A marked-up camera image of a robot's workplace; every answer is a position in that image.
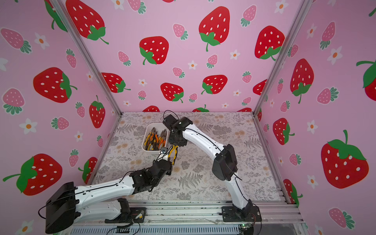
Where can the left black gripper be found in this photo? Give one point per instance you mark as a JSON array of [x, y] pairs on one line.
[[170, 166]]

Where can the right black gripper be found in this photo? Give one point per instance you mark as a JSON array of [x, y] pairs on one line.
[[177, 140]]

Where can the orange black long-nose pliers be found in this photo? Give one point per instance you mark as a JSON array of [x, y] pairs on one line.
[[162, 140]]

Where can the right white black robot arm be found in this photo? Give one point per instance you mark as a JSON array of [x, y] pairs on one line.
[[224, 161]]

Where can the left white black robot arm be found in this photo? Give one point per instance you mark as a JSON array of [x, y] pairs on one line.
[[72, 204]]

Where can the yellow black pliers large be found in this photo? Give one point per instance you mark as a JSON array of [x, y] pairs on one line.
[[151, 139]]

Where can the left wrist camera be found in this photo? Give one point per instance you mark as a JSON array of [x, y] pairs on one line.
[[163, 151]]

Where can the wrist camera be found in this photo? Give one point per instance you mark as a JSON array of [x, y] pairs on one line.
[[163, 151], [169, 121]]

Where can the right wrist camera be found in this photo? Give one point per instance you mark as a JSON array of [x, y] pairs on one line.
[[169, 121]]

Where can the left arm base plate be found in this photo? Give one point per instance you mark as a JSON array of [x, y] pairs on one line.
[[136, 215]]

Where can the aluminium rail frame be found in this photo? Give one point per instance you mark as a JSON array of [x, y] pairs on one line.
[[196, 217]]

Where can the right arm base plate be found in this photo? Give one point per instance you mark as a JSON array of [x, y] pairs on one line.
[[233, 214]]

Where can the left aluminium corner post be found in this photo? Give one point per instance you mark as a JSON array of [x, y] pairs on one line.
[[66, 20]]

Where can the aluminium corner post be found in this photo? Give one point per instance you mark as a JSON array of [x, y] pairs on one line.
[[66, 20], [297, 22]]

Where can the right aluminium corner post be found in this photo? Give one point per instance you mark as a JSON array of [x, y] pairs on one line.
[[297, 22]]

